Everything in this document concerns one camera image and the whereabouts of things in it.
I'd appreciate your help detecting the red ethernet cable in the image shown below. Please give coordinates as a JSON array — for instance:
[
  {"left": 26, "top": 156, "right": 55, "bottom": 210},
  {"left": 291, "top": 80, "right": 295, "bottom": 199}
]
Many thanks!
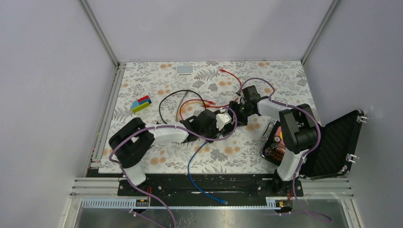
[
  {"left": 179, "top": 99, "right": 215, "bottom": 120},
  {"left": 219, "top": 69, "right": 243, "bottom": 108}
]

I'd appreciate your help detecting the grey ethernet cable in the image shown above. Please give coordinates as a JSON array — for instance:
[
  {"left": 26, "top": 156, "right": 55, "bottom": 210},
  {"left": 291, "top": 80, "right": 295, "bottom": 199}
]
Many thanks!
[{"left": 175, "top": 91, "right": 190, "bottom": 122}]

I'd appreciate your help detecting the black cable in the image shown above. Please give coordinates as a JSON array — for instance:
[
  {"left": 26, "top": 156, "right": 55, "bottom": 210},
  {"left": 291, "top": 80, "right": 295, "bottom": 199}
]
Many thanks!
[{"left": 153, "top": 90, "right": 207, "bottom": 125}]

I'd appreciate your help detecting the white small switch box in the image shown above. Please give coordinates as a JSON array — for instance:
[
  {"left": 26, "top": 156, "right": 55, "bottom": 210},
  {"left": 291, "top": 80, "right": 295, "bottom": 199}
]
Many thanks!
[{"left": 176, "top": 65, "right": 194, "bottom": 75}]

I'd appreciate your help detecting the blue ethernet cable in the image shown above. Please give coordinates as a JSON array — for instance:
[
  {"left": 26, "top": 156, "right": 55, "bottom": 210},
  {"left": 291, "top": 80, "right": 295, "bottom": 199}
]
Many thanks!
[{"left": 187, "top": 141, "right": 228, "bottom": 206}]

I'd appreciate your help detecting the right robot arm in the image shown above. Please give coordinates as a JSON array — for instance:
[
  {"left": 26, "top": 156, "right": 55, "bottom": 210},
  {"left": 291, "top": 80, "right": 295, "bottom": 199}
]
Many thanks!
[{"left": 229, "top": 86, "right": 321, "bottom": 196}]

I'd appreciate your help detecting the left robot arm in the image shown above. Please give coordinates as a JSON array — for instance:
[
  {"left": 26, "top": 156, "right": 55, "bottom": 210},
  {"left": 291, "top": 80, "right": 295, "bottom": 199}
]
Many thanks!
[{"left": 108, "top": 110, "right": 232, "bottom": 195}]

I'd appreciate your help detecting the floral table mat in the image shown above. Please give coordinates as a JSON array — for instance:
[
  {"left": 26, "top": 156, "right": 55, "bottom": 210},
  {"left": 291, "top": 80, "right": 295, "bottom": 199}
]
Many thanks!
[{"left": 108, "top": 61, "right": 315, "bottom": 173}]

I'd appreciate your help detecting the colourful toy brick stack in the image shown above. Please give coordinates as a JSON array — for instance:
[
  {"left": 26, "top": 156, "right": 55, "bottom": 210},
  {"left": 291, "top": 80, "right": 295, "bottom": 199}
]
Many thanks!
[{"left": 131, "top": 95, "right": 152, "bottom": 114}]

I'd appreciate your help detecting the black case with chips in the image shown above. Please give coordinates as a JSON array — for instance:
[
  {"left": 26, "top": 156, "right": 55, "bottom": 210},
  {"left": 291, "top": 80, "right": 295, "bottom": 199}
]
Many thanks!
[{"left": 261, "top": 109, "right": 365, "bottom": 180}]

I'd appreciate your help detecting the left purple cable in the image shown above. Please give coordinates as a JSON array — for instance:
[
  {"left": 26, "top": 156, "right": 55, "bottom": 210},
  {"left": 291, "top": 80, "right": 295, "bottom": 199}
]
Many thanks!
[{"left": 108, "top": 107, "right": 238, "bottom": 228}]

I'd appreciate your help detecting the purple cable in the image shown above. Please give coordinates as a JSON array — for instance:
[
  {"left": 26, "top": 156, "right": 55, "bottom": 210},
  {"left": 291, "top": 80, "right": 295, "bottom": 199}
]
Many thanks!
[
  {"left": 108, "top": 107, "right": 238, "bottom": 228},
  {"left": 236, "top": 77, "right": 333, "bottom": 222}
]

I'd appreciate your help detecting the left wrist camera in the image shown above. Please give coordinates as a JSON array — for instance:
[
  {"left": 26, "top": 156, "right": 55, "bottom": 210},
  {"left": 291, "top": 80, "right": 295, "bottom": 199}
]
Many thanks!
[{"left": 216, "top": 113, "right": 232, "bottom": 131}]

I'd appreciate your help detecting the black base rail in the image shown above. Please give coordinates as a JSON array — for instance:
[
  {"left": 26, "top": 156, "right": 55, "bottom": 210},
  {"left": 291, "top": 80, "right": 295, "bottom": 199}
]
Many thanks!
[{"left": 117, "top": 174, "right": 304, "bottom": 207}]

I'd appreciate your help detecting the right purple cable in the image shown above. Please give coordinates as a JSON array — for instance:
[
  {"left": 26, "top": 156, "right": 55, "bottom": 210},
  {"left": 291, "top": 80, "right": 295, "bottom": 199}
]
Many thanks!
[{"left": 236, "top": 77, "right": 333, "bottom": 222}]

